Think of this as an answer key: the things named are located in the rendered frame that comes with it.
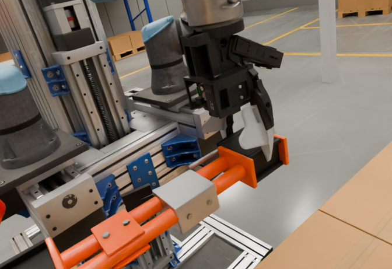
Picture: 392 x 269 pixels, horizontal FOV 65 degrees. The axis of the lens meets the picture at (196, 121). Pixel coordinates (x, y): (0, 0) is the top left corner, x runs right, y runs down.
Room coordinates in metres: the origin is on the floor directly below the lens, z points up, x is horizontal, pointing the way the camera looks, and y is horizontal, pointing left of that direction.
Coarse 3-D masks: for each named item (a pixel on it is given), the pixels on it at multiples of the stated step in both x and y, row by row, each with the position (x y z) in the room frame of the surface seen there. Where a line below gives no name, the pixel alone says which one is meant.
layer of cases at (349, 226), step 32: (384, 160) 1.02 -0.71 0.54; (352, 192) 0.88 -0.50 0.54; (384, 192) 0.85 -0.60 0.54; (320, 224) 0.77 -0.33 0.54; (352, 224) 0.74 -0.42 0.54; (384, 224) 0.71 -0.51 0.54; (288, 256) 0.68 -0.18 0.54; (320, 256) 0.65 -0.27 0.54; (352, 256) 0.63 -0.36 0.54; (384, 256) 0.60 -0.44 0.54
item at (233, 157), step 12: (228, 144) 0.44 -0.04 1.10; (276, 144) 0.42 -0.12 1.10; (228, 156) 0.42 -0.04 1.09; (240, 156) 0.40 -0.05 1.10; (252, 156) 0.39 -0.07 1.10; (276, 156) 0.42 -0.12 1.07; (288, 156) 0.42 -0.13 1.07; (228, 168) 0.42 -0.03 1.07; (252, 168) 0.38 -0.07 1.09; (264, 168) 0.41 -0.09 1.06; (276, 168) 0.41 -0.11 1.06; (240, 180) 0.40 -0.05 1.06; (252, 180) 0.38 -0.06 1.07
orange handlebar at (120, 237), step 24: (216, 168) 0.41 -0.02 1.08; (240, 168) 0.39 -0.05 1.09; (216, 192) 0.36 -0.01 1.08; (120, 216) 0.33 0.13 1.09; (144, 216) 0.34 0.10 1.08; (168, 216) 0.32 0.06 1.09; (96, 240) 0.31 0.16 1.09; (120, 240) 0.29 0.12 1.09; (144, 240) 0.30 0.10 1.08; (72, 264) 0.29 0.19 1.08; (96, 264) 0.27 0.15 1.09; (120, 264) 0.28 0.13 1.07
